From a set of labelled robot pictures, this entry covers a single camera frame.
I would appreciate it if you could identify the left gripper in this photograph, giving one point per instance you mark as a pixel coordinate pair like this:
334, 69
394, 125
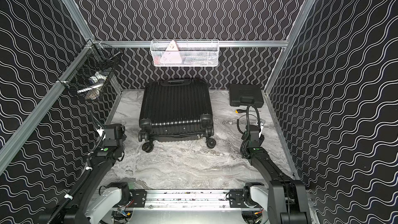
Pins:
113, 131

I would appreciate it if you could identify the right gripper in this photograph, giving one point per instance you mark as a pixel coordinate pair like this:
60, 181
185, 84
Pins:
261, 139

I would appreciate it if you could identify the black hard-shell suitcase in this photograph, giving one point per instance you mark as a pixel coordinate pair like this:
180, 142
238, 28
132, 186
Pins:
176, 110

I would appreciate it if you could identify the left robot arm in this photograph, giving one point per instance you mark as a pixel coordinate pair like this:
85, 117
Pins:
73, 208

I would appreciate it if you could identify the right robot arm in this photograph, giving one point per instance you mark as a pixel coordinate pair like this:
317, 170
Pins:
283, 199

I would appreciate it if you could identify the black plastic tool case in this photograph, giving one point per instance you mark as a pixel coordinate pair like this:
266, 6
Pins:
245, 95

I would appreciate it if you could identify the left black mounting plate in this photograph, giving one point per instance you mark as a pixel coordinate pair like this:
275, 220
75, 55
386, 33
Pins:
137, 198

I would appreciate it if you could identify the black mounting plate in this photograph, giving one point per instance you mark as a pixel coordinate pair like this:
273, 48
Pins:
137, 198
236, 198

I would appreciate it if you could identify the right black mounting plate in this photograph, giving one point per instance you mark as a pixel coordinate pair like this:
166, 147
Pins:
236, 198

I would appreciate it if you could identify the yellow black handled screwdriver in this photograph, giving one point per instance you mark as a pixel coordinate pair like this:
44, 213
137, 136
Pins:
240, 111

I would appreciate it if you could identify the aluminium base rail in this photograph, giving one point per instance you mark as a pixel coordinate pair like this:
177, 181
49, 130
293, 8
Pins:
114, 197

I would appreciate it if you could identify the black wire mesh basket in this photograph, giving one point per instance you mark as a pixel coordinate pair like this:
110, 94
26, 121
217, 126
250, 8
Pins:
94, 73

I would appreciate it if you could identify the clear plastic wall bin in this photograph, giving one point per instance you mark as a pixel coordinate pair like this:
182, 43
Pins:
185, 52

